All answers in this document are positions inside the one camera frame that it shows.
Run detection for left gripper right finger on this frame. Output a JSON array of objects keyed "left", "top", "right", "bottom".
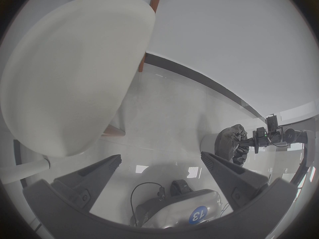
[{"left": 201, "top": 151, "right": 269, "bottom": 212}]

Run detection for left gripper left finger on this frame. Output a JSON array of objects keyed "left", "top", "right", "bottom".
[{"left": 53, "top": 154, "right": 123, "bottom": 211}]

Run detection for black plastic bag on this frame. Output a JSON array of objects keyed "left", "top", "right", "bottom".
[{"left": 214, "top": 124, "right": 251, "bottom": 167}]

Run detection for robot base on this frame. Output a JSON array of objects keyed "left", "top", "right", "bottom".
[{"left": 129, "top": 179, "right": 223, "bottom": 230}]

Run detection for white trash bin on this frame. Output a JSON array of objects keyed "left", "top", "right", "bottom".
[{"left": 201, "top": 133, "right": 220, "bottom": 157}]

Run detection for white padded wooden chair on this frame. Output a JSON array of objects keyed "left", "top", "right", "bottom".
[{"left": 0, "top": 0, "right": 166, "bottom": 158}]

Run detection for black cable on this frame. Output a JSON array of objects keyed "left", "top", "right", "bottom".
[{"left": 130, "top": 182, "right": 166, "bottom": 227}]

